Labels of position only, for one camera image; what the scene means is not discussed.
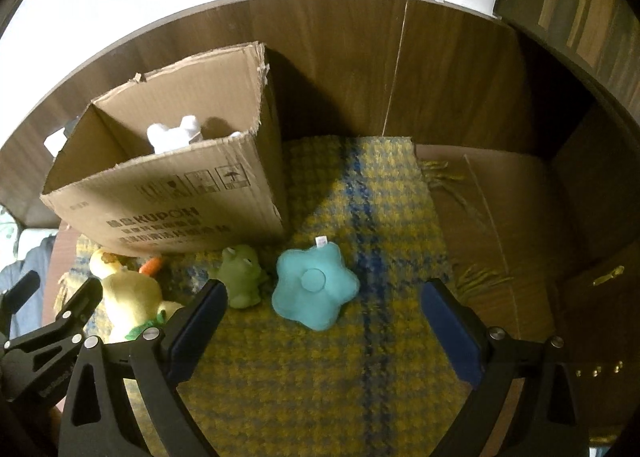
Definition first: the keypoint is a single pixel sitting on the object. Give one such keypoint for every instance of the bookshelf with books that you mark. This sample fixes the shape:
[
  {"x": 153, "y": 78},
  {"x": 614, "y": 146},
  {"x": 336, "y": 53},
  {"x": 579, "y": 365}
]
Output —
[{"x": 575, "y": 12}]

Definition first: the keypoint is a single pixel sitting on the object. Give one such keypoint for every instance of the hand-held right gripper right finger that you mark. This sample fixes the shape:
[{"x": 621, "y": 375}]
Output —
[{"x": 452, "y": 337}]

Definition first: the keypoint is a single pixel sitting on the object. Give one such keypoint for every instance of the yellow duck plush toy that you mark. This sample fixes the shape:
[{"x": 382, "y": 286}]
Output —
[{"x": 127, "y": 292}]

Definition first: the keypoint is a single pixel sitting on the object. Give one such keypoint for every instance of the yellow blue plaid blanket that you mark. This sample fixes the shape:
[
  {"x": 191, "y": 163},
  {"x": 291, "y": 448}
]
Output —
[{"x": 325, "y": 387}]

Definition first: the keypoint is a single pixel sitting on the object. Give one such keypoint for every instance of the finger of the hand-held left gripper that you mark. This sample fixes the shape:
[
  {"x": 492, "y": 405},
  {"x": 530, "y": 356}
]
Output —
[
  {"x": 20, "y": 287},
  {"x": 82, "y": 299}
]

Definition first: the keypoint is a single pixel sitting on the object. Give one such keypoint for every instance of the white bunny plush toy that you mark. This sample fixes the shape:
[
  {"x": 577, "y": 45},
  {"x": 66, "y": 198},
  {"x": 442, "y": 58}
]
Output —
[{"x": 167, "y": 137}]

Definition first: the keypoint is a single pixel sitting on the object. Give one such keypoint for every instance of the brown cardboard box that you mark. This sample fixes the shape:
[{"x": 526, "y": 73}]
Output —
[{"x": 165, "y": 207}]

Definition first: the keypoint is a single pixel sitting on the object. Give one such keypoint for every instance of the white wall switch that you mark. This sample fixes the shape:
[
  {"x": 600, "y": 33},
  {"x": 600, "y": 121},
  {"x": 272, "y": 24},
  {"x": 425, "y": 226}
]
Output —
[{"x": 52, "y": 142}]

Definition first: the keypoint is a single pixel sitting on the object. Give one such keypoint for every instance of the teal star plush toy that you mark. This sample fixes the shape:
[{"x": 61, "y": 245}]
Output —
[{"x": 310, "y": 287}]

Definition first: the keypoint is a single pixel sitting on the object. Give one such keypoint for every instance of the floral patterned cloth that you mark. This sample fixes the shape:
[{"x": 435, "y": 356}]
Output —
[{"x": 9, "y": 224}]

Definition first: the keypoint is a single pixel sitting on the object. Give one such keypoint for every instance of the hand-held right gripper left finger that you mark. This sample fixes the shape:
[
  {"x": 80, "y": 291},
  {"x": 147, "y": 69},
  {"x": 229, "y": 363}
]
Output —
[{"x": 195, "y": 332}]

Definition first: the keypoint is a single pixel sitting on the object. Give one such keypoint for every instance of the green frog toy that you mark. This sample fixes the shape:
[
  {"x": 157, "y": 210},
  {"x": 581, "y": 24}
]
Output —
[{"x": 240, "y": 277}]

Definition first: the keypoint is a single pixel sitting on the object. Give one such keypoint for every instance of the blue grey cloth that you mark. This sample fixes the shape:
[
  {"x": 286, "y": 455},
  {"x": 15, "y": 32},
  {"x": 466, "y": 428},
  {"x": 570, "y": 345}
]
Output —
[{"x": 35, "y": 262}]

